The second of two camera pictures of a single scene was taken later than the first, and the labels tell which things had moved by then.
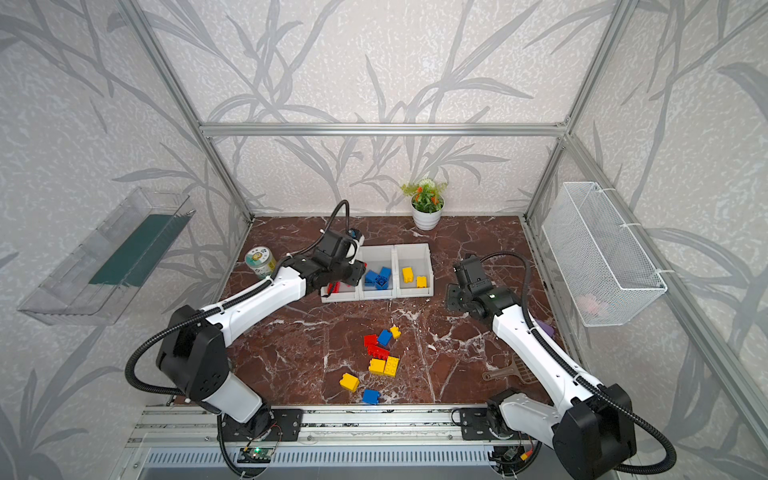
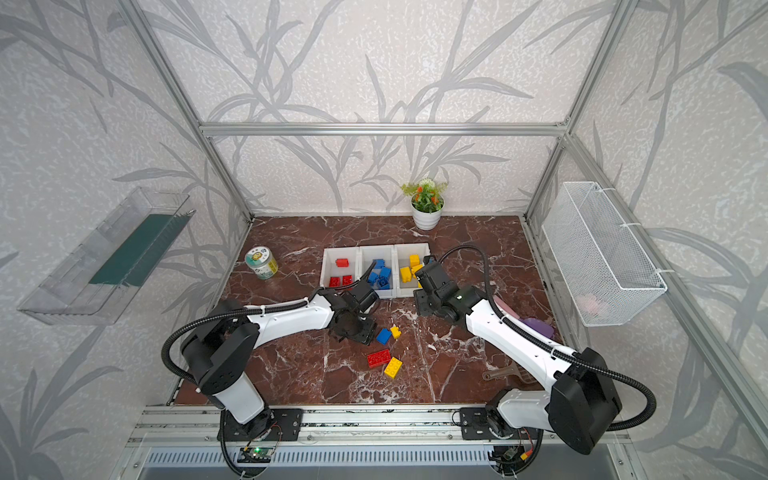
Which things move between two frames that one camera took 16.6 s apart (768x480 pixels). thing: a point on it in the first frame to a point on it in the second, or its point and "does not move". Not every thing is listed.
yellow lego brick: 407,275 to 415,262
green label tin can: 260,260 does not move
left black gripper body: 352,271 to 360,327
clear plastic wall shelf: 88,286 does not move
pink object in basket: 587,303 does not move
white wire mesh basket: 606,273 does not move
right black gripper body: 455,297 to 429,277
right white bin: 417,257 does not move
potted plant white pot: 427,221 does not move
